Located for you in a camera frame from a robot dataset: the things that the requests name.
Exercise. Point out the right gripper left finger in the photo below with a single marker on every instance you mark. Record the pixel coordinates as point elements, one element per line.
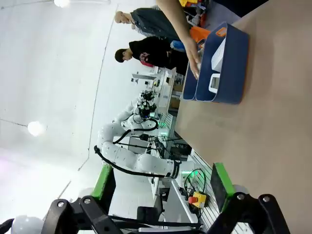
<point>80,217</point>

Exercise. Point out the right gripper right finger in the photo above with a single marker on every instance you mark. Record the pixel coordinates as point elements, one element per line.
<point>256,217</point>

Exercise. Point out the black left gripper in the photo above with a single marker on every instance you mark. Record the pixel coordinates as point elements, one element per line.
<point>146,111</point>

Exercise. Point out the person's right forearm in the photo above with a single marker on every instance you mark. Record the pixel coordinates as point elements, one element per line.
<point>175,19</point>

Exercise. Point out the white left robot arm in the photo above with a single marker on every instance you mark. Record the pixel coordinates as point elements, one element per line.
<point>122,156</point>

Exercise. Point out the person's right hand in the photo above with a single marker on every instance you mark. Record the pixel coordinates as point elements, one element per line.
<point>193,58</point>

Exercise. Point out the white cardboard box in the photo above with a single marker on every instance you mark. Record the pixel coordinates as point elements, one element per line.
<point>167,90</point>

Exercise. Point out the person in black hoodie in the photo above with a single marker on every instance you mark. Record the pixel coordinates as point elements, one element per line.
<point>151,52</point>

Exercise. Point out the yellow emergency stop button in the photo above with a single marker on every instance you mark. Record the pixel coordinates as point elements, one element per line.
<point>198,200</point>

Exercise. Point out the white clock with display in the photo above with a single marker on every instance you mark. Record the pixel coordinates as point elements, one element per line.
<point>214,84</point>

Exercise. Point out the person in grey sweater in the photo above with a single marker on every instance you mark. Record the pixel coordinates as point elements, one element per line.
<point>148,20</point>

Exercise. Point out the white rectangular clock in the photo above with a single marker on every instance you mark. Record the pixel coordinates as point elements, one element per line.
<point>219,53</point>

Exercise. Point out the round ceiling lamp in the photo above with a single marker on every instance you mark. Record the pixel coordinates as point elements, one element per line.
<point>35,128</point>
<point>61,2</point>

